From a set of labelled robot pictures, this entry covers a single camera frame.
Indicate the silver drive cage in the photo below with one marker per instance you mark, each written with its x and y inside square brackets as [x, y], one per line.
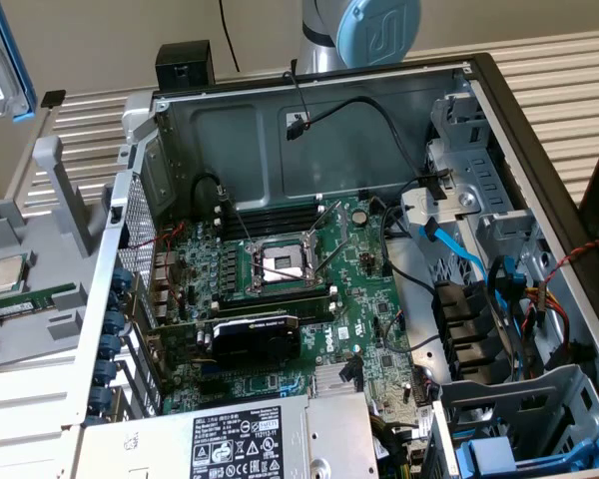
[479, 174]

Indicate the metal locking lever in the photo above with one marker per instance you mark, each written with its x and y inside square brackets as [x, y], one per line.
[281, 272]
[235, 218]

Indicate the round coin battery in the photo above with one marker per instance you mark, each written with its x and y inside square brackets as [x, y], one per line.
[360, 217]

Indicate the green motherboard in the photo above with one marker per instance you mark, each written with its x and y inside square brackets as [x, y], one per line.
[364, 299]

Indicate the dark blue slot latch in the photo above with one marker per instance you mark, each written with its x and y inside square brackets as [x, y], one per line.
[105, 372]
[116, 300]
[110, 345]
[100, 398]
[123, 278]
[114, 322]

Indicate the black graphics card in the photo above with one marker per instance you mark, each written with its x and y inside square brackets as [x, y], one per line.
[259, 346]

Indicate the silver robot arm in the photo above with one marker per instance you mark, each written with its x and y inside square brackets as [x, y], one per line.
[379, 30]

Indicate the black table corner cap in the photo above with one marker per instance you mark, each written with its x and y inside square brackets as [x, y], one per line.
[53, 98]

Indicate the black RAM slot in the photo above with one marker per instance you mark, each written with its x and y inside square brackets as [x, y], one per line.
[259, 224]
[314, 312]
[259, 212]
[279, 299]

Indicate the silver chipset heatsink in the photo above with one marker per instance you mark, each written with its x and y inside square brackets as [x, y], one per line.
[329, 379]

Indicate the green RAM stick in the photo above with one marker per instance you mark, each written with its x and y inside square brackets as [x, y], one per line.
[35, 298]

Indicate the silver power supply unit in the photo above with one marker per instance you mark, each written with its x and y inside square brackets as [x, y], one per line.
[329, 434]

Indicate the CPU socket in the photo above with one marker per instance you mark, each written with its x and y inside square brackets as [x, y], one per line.
[279, 259]

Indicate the silver CPU chip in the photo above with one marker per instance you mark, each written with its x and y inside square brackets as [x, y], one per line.
[6, 275]

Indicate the blue disk carrier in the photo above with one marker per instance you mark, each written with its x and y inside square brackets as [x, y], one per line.
[484, 451]

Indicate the grey parts rack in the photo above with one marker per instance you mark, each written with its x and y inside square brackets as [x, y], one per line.
[35, 332]

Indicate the open PC case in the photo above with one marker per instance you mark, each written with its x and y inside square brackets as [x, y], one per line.
[219, 144]

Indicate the metal socket cover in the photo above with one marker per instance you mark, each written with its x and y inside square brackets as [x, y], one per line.
[343, 212]

